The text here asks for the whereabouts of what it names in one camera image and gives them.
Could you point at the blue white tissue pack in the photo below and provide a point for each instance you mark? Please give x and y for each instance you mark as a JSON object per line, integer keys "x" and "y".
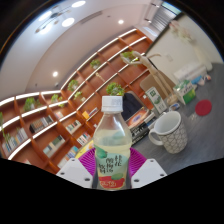
{"x": 196, "y": 80}

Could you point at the wooden shelf unit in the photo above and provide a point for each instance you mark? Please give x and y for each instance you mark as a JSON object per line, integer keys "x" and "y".
{"x": 50, "y": 133}

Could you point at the white partition black top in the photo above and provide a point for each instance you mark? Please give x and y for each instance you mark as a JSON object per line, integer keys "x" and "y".
{"x": 180, "y": 56}

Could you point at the flat round red coaster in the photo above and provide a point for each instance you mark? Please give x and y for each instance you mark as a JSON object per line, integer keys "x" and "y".
{"x": 203, "y": 107}

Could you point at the ceiling air vent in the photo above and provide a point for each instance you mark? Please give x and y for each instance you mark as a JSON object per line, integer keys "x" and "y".
{"x": 91, "y": 17}

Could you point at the clear drink bottle white cap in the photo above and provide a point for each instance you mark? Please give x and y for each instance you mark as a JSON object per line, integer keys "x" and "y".
{"x": 112, "y": 143}

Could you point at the white wall socket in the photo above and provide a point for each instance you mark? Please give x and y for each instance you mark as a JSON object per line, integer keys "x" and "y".
{"x": 170, "y": 57}

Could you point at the branched ceiling lamp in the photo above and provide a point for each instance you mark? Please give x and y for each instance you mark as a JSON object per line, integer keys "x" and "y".
{"x": 68, "y": 22}

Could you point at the tan chair with dark jacket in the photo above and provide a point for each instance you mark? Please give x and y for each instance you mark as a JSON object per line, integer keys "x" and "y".
{"x": 131, "y": 106}

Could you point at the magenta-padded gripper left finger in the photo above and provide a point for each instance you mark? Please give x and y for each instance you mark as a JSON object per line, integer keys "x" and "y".
{"x": 75, "y": 170}

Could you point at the dark book orange cover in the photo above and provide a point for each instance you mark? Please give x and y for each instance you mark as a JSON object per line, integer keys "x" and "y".
{"x": 141, "y": 118}

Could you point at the grey curtain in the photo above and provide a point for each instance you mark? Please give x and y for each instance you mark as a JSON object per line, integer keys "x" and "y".
{"x": 164, "y": 20}

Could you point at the white mug triangle pattern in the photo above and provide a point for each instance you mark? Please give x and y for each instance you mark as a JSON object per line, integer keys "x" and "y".
{"x": 175, "y": 135}

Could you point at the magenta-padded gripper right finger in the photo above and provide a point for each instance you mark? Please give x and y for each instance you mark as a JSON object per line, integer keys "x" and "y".
{"x": 150, "y": 170}

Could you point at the recessed ceiling lights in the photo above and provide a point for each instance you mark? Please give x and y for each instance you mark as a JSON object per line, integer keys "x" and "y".
{"x": 55, "y": 74}

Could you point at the wooden artist mannequin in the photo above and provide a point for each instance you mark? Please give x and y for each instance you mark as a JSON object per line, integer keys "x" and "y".
{"x": 159, "y": 75}

